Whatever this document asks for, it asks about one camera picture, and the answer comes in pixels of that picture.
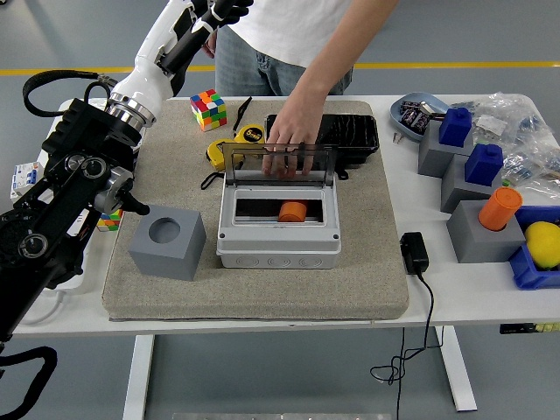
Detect person's left hand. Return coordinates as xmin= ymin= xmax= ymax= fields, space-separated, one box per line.
xmin=261 ymin=94 xmax=328 ymax=179

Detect person's right hand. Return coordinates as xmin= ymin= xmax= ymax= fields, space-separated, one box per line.
xmin=200 ymin=29 xmax=219 ymax=59

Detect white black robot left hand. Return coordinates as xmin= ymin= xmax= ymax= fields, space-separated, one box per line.
xmin=111 ymin=0 xmax=256 ymax=118

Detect smoky transparent box lid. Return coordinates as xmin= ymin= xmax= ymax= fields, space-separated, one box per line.
xmin=220 ymin=143 xmax=340 ymax=190

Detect orange cylinder battery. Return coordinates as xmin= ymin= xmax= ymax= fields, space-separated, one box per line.
xmin=478 ymin=186 xmax=524 ymax=232
xmin=278 ymin=199 xmax=309 ymax=223

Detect grey plastic junction box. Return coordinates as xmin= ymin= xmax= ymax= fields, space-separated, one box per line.
xmin=216 ymin=169 xmax=342 ymax=270

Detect yellow tape measure 5m label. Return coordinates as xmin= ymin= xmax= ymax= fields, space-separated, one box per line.
xmin=234 ymin=123 xmax=268 ymax=152

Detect black plastic tray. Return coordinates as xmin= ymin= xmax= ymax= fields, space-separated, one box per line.
xmin=264 ymin=113 xmax=381 ymax=180

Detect colourful puzzle cube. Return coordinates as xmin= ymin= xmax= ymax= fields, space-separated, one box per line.
xmin=96 ymin=208 xmax=125 ymax=233
xmin=189 ymin=88 xmax=228 ymax=132

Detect person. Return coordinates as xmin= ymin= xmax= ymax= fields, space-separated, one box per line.
xmin=213 ymin=0 xmax=377 ymax=97

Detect pale blue dish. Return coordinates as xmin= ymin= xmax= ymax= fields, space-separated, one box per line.
xmin=389 ymin=91 xmax=452 ymax=142

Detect grey holder block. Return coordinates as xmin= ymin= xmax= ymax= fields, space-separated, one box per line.
xmin=440 ymin=153 xmax=504 ymax=214
xmin=417 ymin=120 xmax=476 ymax=179
xmin=445 ymin=199 xmax=526 ymax=264

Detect blue plastic block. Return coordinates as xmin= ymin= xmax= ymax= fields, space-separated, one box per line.
xmin=464 ymin=143 xmax=504 ymax=185
xmin=438 ymin=107 xmax=473 ymax=147

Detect white circuit breaker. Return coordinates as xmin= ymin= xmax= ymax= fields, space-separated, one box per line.
xmin=9 ymin=160 xmax=47 ymax=200

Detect grey-brown fabric mat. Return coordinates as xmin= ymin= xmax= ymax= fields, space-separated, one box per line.
xmin=101 ymin=99 xmax=410 ymax=323

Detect black power adapter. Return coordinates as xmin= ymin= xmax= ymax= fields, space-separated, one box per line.
xmin=400 ymin=231 xmax=431 ymax=276

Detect grey block with round hole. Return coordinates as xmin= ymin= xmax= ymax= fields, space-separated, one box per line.
xmin=128 ymin=204 xmax=207 ymax=281

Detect clear bags of small parts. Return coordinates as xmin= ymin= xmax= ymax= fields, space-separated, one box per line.
xmin=451 ymin=91 xmax=550 ymax=145
xmin=500 ymin=142 xmax=560 ymax=193

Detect blue storage bin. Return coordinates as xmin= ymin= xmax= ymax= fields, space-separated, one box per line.
xmin=508 ymin=205 xmax=560 ymax=291

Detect yellow lemon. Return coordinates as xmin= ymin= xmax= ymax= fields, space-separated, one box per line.
xmin=523 ymin=220 xmax=560 ymax=270

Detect white table leg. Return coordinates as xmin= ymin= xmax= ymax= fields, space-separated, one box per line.
xmin=122 ymin=334 xmax=155 ymax=420
xmin=434 ymin=325 xmax=478 ymax=412

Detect black table control panel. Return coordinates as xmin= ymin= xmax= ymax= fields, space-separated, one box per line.
xmin=500 ymin=322 xmax=560 ymax=336

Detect thin black strap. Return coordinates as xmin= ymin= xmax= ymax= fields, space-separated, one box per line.
xmin=233 ymin=96 xmax=254 ymax=133

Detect yellow tape measure black strap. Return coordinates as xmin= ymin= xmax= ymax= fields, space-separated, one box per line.
xmin=200 ymin=138 xmax=244 ymax=191

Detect black adapter cord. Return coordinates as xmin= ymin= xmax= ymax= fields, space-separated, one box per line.
xmin=369 ymin=271 xmax=445 ymax=420

